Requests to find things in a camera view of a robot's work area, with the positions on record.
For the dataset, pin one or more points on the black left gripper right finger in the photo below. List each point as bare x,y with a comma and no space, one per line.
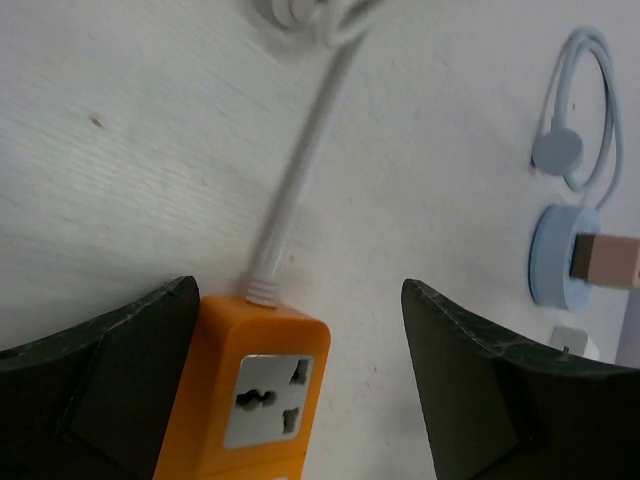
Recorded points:
498,405

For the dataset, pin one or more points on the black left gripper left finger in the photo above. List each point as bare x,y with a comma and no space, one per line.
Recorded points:
93,401

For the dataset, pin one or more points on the brown pink plug adapter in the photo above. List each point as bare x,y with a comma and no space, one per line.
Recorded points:
606,260

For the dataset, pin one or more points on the white cube charger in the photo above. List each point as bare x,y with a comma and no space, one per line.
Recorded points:
573,341

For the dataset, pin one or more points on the orange power strip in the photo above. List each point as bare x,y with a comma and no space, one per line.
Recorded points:
248,393

